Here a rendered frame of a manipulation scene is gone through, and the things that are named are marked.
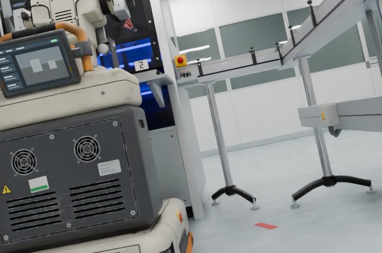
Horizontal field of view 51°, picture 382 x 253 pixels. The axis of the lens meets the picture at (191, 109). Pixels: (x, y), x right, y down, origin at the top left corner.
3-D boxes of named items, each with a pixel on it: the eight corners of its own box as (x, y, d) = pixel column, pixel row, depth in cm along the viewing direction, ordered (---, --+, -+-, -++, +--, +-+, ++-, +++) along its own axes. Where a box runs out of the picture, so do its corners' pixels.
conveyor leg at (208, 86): (224, 195, 269) (201, 84, 273) (237, 193, 269) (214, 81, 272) (225, 198, 260) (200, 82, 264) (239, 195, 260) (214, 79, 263)
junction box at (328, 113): (322, 125, 185) (317, 107, 185) (332, 123, 184) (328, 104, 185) (328, 126, 173) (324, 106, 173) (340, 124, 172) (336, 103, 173)
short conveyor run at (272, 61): (178, 87, 261) (173, 63, 262) (180, 88, 277) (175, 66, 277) (282, 65, 257) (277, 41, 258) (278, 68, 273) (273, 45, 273)
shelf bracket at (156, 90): (160, 107, 252) (156, 87, 253) (165, 106, 252) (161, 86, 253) (151, 105, 218) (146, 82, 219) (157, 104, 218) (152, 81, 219)
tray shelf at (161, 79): (72, 107, 264) (71, 104, 264) (175, 84, 260) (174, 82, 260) (40, 104, 216) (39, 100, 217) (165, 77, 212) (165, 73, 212)
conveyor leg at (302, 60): (320, 186, 234) (292, 59, 237) (336, 183, 234) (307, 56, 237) (324, 189, 225) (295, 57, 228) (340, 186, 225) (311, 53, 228)
